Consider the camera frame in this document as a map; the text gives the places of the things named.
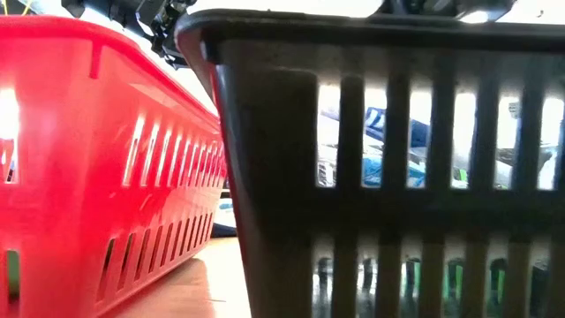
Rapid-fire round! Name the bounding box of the green plastic basket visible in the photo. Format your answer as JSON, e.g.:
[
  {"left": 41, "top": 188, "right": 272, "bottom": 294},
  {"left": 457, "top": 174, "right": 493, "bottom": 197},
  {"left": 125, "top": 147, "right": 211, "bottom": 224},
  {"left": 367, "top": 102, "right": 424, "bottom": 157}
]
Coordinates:
[{"left": 412, "top": 260, "right": 507, "bottom": 310}]

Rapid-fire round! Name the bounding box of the black plastic basket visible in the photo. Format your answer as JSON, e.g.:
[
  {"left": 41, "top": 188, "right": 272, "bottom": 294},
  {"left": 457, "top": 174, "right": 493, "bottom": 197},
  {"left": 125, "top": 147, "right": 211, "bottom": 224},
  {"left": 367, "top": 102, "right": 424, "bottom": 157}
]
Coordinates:
[{"left": 174, "top": 8, "right": 565, "bottom": 318}]

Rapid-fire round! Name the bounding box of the dark blue lotion tube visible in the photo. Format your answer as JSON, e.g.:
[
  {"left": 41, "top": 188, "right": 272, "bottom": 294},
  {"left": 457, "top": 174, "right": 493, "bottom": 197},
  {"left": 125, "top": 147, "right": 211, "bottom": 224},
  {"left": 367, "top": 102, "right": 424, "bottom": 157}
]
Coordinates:
[{"left": 211, "top": 198, "right": 238, "bottom": 239}]

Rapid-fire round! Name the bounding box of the red plastic basket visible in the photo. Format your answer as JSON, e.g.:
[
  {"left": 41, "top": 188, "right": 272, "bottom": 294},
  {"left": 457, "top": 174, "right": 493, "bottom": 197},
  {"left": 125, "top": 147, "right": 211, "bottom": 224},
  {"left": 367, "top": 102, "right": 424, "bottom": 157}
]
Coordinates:
[{"left": 0, "top": 15, "right": 229, "bottom": 318}]

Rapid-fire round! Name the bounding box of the blue white toothbrush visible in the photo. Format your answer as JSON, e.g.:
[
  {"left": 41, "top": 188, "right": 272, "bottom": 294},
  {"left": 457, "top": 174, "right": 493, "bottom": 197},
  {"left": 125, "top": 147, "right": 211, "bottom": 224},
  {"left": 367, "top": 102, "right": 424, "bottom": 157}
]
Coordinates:
[
  {"left": 320, "top": 105, "right": 432, "bottom": 149},
  {"left": 317, "top": 149, "right": 469, "bottom": 189}
]

